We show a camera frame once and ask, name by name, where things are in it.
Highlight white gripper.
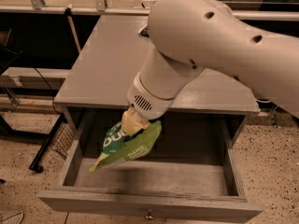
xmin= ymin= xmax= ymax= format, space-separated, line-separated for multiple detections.
xmin=121 ymin=75 xmax=173 ymax=136

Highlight green rice chip bag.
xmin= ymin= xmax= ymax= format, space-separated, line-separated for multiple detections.
xmin=89 ymin=121 xmax=162 ymax=173

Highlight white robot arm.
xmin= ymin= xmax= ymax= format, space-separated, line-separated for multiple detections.
xmin=121 ymin=0 xmax=299 ymax=136

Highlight open grey top drawer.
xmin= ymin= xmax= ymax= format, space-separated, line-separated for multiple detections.
xmin=38 ymin=113 xmax=263 ymax=223

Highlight dark blue snack bag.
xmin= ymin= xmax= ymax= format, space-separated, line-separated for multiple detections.
xmin=138 ymin=25 xmax=150 ymax=37

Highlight silver drawer knob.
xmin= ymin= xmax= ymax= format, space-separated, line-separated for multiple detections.
xmin=144 ymin=210 xmax=154 ymax=220

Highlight grey wooden cabinet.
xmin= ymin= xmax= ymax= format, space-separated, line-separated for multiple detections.
xmin=55 ymin=16 xmax=259 ymax=149

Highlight black metal stand leg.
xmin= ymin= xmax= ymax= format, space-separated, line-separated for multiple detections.
xmin=29 ymin=114 xmax=65 ymax=174

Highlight wooden stick with black tip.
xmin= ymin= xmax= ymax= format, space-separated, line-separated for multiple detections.
xmin=64 ymin=3 xmax=81 ymax=54

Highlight wire mesh basket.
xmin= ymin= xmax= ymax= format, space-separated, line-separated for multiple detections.
xmin=51 ymin=123 xmax=75 ymax=158

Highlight black cable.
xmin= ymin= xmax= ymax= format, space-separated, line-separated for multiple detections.
xmin=18 ymin=57 xmax=62 ymax=114

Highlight metal frame railing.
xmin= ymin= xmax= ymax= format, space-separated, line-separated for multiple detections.
xmin=0 ymin=0 xmax=299 ymax=21

